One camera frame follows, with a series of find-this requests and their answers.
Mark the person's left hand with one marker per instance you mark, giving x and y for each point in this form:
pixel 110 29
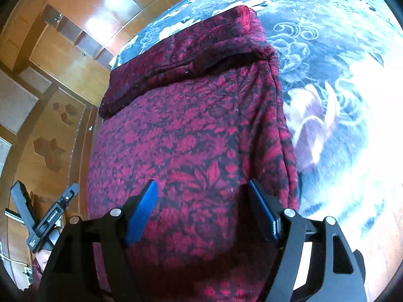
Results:
pixel 47 251

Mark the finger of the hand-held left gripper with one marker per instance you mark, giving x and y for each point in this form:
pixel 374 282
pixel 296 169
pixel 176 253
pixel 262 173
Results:
pixel 22 201

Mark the wooden wall panel hexagon decor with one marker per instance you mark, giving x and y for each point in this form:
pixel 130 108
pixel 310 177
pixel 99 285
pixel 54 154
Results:
pixel 50 138

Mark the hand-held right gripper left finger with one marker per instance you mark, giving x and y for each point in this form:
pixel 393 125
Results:
pixel 143 214

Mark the teal floral bed blanket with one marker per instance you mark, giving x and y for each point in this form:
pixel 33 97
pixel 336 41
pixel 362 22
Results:
pixel 330 69

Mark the open wooden shelf niche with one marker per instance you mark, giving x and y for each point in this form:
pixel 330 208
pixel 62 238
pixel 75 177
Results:
pixel 82 42

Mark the dark red patterned garment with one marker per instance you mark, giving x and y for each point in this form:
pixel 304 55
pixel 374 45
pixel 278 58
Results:
pixel 195 132

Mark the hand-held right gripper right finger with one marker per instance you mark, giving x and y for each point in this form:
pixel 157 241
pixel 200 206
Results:
pixel 261 210

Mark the wooden door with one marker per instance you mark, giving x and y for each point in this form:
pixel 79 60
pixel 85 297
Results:
pixel 66 56

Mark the wooden wardrobe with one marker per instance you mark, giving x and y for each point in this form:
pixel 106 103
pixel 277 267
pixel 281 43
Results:
pixel 104 9

